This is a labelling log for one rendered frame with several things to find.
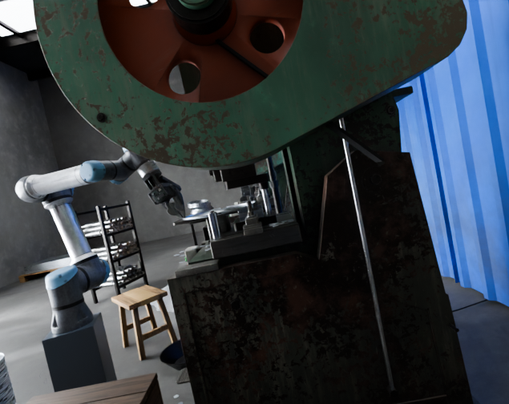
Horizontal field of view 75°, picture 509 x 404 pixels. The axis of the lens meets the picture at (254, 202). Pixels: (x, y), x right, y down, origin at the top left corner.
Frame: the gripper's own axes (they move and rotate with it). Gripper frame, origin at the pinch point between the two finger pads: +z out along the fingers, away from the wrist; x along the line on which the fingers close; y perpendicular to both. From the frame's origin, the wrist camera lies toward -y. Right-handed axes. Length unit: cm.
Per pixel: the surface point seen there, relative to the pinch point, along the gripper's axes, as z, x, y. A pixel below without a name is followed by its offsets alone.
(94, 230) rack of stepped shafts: -68, -167, -157
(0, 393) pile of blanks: 15, -123, 9
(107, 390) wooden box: 34, -32, 41
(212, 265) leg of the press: 22.0, 10.3, 23.8
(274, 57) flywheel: -14, 62, 29
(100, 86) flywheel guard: -30, 25, 46
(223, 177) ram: -1.6, 23.6, 3.2
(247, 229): 19.1, 25.0, 18.7
